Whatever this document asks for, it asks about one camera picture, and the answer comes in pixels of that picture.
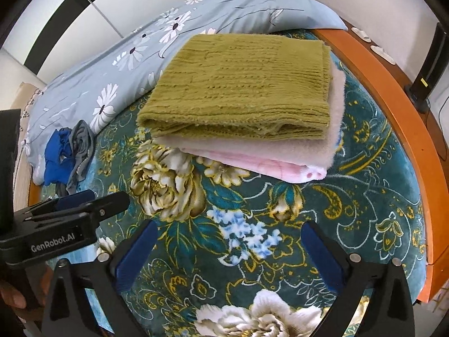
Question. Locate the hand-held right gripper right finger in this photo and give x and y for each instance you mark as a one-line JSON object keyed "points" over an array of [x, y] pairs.
{"points": [[322, 252]]}

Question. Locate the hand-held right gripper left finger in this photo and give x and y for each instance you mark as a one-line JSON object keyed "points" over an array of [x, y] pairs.
{"points": [[138, 249]]}

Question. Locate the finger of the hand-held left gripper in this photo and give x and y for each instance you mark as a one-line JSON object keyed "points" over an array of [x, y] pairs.
{"points": [[108, 205], [75, 198]]}

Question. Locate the olive green knit sweater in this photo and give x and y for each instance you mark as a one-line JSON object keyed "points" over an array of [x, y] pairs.
{"points": [[238, 84]]}

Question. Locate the person's left hand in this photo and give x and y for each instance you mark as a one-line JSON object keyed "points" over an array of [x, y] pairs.
{"points": [[12, 296]]}

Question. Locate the blue garment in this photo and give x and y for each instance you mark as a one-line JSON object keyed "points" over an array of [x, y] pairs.
{"points": [[52, 154]]}

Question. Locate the grey garment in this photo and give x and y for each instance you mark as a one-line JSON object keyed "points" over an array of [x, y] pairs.
{"points": [[82, 144]]}

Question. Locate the green floral blanket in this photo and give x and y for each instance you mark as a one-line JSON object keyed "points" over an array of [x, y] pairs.
{"points": [[368, 200]]}

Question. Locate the light blue cloth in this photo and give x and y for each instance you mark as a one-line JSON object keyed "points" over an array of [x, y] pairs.
{"points": [[93, 305]]}

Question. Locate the pink fleece garment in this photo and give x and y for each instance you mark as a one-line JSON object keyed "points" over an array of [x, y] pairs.
{"points": [[273, 166]]}

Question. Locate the beige lace-trimmed cloth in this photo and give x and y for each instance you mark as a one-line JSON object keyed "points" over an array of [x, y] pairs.
{"points": [[28, 94]]}

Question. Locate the white wardrobe with black stripe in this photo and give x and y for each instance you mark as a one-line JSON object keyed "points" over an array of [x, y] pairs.
{"points": [[105, 7]]}

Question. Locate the black speaker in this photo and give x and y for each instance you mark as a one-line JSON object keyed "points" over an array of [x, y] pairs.
{"points": [[429, 66]]}

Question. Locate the light blue floral quilt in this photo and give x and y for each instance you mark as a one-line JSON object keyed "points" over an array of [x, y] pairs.
{"points": [[217, 10]]}

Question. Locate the wooden bed frame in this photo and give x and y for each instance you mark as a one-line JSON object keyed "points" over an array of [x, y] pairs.
{"points": [[403, 112]]}

